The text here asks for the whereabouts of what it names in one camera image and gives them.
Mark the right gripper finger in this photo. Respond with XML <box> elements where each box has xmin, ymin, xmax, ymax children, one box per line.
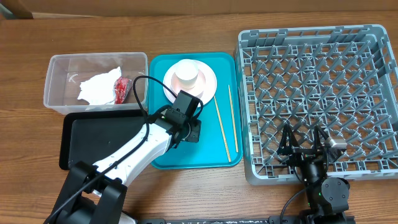
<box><xmin>313</xmin><ymin>125</ymin><xmax>330</xmax><ymax>149</ymax></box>
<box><xmin>280</xmin><ymin>124</ymin><xmax>299</xmax><ymax>148</ymax></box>

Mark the red snack wrapper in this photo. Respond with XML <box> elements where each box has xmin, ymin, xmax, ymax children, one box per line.
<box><xmin>114</xmin><ymin>77</ymin><xmax>132</xmax><ymax>104</ymax></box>

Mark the white napkin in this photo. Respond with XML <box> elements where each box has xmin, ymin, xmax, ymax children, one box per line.
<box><xmin>77</xmin><ymin>67</ymin><xmax>121</xmax><ymax>105</ymax></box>

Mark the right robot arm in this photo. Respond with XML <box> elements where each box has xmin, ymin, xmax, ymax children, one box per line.
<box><xmin>277</xmin><ymin>124</ymin><xmax>355</xmax><ymax>224</ymax></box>

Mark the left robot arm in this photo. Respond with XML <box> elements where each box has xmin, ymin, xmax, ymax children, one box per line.
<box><xmin>46</xmin><ymin>91</ymin><xmax>203</xmax><ymax>223</ymax></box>

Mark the grey dishwasher rack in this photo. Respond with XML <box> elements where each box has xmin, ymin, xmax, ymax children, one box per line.
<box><xmin>234</xmin><ymin>24</ymin><xmax>397</xmax><ymax>185</ymax></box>

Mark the teal serving tray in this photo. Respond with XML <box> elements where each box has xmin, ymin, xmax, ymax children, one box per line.
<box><xmin>149</xmin><ymin>52</ymin><xmax>243</xmax><ymax>169</ymax></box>

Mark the left wooden chopstick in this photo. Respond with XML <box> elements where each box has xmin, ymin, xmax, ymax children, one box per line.
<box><xmin>213</xmin><ymin>96</ymin><xmax>231</xmax><ymax>162</ymax></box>

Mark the pink round plate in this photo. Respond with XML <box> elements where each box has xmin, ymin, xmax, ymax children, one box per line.
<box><xmin>163</xmin><ymin>60</ymin><xmax>217</xmax><ymax>105</ymax></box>

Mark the pink cup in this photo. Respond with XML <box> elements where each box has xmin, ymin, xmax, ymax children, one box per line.
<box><xmin>175</xmin><ymin>59</ymin><xmax>199</xmax><ymax>89</ymax></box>

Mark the black plastic tray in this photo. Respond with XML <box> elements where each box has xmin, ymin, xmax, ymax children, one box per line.
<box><xmin>59</xmin><ymin>110</ymin><xmax>144</xmax><ymax>170</ymax></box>

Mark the clear plastic bin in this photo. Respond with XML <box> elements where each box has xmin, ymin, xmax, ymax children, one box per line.
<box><xmin>44</xmin><ymin>52</ymin><xmax>148</xmax><ymax>114</ymax></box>

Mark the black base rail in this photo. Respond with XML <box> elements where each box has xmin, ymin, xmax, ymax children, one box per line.
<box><xmin>137</xmin><ymin>215</ymin><xmax>356</xmax><ymax>224</ymax></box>

